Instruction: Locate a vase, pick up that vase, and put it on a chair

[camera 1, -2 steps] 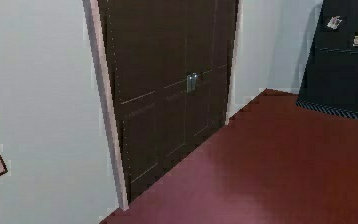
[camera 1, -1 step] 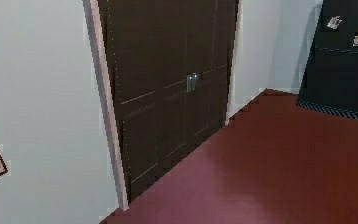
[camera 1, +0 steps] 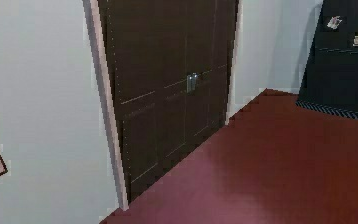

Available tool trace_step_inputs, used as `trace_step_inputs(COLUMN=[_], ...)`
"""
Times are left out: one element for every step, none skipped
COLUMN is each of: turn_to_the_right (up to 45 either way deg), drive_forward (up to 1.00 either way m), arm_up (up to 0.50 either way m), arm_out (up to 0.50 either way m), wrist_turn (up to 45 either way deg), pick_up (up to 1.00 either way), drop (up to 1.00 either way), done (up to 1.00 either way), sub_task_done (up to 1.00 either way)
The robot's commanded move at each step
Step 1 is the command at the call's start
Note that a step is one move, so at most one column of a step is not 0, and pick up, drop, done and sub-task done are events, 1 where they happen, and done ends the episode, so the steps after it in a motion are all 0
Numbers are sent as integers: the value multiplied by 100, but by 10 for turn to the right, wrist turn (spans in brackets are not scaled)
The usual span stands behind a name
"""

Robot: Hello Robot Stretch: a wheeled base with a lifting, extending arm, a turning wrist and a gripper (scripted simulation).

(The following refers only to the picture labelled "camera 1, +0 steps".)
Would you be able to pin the black fridge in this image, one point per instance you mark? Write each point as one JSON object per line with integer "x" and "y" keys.
{"x": 340, "y": 73}

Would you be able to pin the dark brown double door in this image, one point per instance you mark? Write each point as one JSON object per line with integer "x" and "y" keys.
{"x": 153, "y": 83}

